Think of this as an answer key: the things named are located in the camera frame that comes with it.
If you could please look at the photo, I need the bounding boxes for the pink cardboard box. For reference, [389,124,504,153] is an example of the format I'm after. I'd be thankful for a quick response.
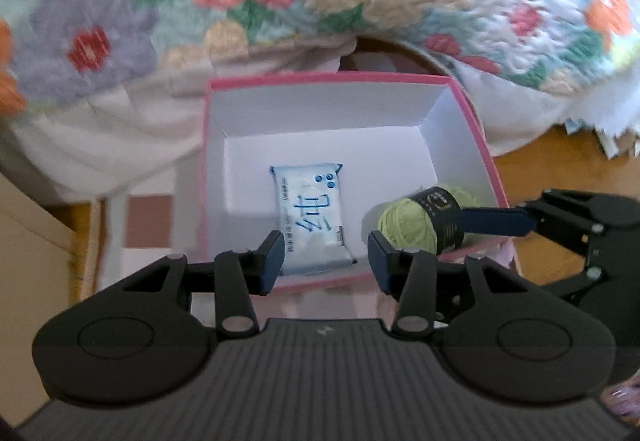
[197,73,521,292]

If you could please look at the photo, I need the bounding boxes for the beige cabinet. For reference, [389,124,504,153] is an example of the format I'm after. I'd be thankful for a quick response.
[0,171,91,427]

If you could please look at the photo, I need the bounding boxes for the green yarn ball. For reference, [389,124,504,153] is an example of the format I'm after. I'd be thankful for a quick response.
[376,186,481,256]

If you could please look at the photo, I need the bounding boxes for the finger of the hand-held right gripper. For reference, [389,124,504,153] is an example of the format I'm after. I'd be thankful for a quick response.
[542,266,608,309]
[462,188,608,257]

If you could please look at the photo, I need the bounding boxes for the blue wet wipes packet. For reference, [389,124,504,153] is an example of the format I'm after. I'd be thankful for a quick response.
[269,162,357,278]

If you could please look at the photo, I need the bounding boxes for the purple plush toy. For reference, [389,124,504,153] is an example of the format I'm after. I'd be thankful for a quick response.
[602,366,640,417]

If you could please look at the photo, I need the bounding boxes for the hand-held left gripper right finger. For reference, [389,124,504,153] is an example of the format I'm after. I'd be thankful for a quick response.
[367,231,531,338]

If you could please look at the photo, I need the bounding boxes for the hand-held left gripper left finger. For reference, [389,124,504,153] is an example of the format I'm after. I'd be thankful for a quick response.
[120,230,287,338]

